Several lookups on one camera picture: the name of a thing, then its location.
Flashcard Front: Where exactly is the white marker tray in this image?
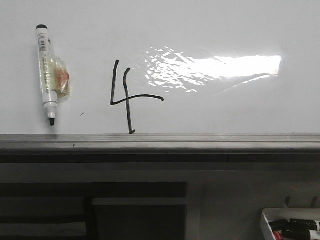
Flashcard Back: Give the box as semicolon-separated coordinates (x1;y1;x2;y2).
260;208;320;240

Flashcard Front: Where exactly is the white black-tip whiteboard marker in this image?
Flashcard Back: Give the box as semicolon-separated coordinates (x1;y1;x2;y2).
35;24;70;126

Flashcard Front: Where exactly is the black marker lower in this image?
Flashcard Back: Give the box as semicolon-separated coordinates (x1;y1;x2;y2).
269;219;290;232

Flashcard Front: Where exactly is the red capped marker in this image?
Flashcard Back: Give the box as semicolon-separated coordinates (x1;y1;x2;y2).
273;231;311;240

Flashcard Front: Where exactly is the black capped marker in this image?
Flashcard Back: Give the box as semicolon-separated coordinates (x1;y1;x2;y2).
289;218;320;231

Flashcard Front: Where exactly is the dark cabinet frame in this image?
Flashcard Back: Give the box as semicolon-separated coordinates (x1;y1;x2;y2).
0;182;187;240

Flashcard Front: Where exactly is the white whiteboard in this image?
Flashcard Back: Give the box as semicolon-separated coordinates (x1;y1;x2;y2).
0;0;320;164

